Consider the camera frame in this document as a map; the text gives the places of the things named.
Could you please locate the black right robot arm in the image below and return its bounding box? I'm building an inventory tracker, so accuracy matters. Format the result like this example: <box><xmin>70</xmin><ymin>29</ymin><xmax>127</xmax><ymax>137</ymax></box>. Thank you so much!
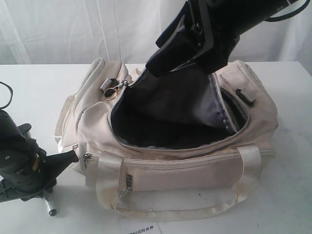
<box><xmin>146</xmin><ymin>0</ymin><xmax>310</xmax><ymax>77</ymax></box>

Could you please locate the white printed paper sheet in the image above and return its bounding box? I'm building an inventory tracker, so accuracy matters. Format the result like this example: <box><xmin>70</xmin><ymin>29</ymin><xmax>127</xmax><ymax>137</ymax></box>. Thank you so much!
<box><xmin>117</xmin><ymin>217</ymin><xmax>161</xmax><ymax>234</ymax></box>

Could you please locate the white backdrop curtain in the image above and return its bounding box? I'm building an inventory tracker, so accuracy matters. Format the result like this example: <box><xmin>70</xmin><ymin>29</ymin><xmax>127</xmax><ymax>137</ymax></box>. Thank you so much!
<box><xmin>0</xmin><ymin>0</ymin><xmax>312</xmax><ymax>66</ymax></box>

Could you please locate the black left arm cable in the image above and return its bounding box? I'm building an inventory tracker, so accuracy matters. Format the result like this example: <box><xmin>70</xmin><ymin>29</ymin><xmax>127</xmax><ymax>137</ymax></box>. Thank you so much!
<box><xmin>0</xmin><ymin>81</ymin><xmax>14</xmax><ymax>110</ymax></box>

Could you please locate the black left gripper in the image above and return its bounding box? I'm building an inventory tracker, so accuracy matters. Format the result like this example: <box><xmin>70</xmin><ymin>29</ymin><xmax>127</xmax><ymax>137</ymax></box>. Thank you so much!
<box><xmin>0</xmin><ymin>123</ymin><xmax>79</xmax><ymax>202</ymax></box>

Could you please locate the white marker with black cap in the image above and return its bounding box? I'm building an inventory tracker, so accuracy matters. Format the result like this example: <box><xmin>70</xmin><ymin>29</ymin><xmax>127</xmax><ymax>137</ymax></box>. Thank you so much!
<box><xmin>42</xmin><ymin>187</ymin><xmax>57</xmax><ymax>217</ymax></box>

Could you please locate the cream fabric duffel bag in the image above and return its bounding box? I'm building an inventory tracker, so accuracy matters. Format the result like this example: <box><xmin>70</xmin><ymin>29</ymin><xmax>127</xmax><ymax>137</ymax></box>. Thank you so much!
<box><xmin>55</xmin><ymin>58</ymin><xmax>278</xmax><ymax>221</ymax></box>

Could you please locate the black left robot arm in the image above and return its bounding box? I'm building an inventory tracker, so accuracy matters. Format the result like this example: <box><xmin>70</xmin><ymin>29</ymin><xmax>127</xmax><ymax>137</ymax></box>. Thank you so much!
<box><xmin>0</xmin><ymin>110</ymin><xmax>79</xmax><ymax>202</ymax></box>

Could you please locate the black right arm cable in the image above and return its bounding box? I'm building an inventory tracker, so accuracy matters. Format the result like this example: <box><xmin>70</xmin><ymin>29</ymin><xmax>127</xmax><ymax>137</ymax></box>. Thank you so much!
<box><xmin>265</xmin><ymin>0</ymin><xmax>309</xmax><ymax>22</ymax></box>

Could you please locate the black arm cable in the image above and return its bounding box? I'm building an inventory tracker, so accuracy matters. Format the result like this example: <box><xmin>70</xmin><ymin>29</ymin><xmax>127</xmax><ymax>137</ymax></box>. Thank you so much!
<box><xmin>0</xmin><ymin>81</ymin><xmax>14</xmax><ymax>110</ymax></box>
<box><xmin>265</xmin><ymin>0</ymin><xmax>309</xmax><ymax>22</ymax></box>

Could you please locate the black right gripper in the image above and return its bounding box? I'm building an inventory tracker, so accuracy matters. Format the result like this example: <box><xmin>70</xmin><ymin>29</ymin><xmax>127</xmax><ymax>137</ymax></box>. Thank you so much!
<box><xmin>146</xmin><ymin>0</ymin><xmax>239</xmax><ymax>77</ymax></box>

